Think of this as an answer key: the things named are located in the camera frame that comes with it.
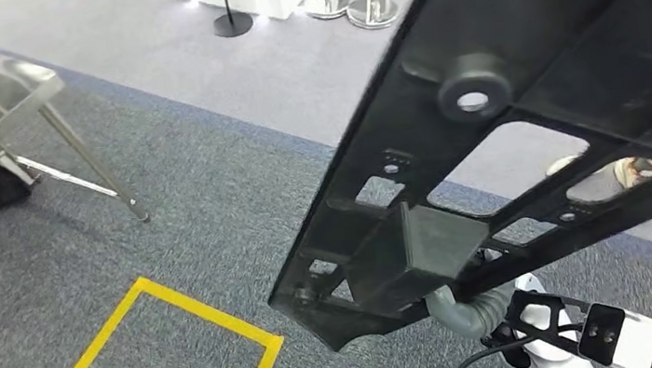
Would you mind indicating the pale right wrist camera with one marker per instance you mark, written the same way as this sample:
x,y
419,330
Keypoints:
x,y
638,343

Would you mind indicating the black round-base stand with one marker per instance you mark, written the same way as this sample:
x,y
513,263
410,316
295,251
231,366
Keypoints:
x,y
233,23

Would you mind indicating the stainless steel workbench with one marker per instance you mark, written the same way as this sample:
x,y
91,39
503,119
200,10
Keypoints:
x,y
9,84

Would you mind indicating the black plastic plate frame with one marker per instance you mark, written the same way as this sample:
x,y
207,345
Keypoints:
x,y
498,18

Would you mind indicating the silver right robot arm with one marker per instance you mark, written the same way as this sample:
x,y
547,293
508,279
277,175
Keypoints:
x,y
540,361

